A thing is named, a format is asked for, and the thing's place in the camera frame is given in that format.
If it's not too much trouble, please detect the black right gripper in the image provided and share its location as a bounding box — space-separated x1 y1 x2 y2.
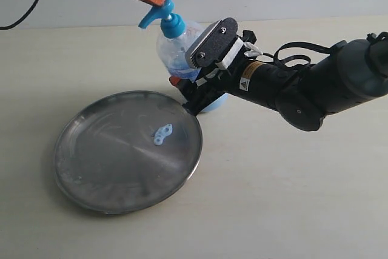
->
169 57 255 116

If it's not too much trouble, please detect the blue soap blob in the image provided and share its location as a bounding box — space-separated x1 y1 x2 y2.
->
152 124 173 146

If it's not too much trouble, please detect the blue pump soap bottle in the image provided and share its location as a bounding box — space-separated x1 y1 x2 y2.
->
138 0 230 113

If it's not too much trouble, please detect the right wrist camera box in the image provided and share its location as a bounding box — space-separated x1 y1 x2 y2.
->
185 18 244 70

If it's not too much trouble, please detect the round metal plate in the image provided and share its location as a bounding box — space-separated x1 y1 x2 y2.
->
52 90 202 215

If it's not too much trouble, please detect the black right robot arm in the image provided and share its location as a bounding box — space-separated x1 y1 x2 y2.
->
170 31 387 132

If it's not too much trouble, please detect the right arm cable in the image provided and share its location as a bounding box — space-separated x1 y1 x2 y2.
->
242 30 331 69

